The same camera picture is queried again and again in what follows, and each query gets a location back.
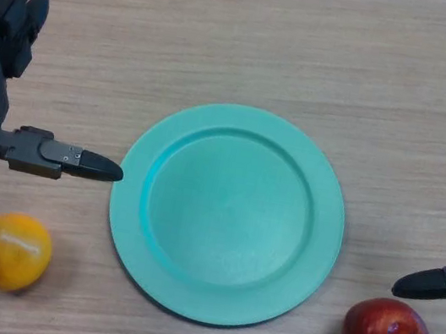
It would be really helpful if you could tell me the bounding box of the yellow pear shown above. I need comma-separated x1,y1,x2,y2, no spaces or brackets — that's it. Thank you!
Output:
0,210,59,300

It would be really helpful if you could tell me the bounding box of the green round plate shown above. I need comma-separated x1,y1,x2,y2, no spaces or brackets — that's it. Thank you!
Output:
91,86,362,334

